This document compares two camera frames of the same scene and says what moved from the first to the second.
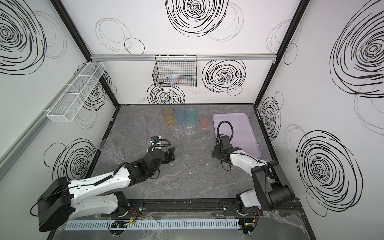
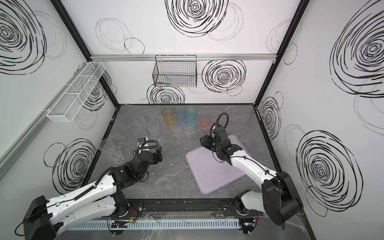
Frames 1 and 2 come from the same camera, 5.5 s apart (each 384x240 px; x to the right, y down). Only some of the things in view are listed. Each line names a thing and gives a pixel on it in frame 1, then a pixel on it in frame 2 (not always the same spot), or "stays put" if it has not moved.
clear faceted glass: [176, 125] stays put
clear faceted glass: [189, 124] stays put
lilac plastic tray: [244, 136] to [210, 172]
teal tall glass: [192, 113] stays put
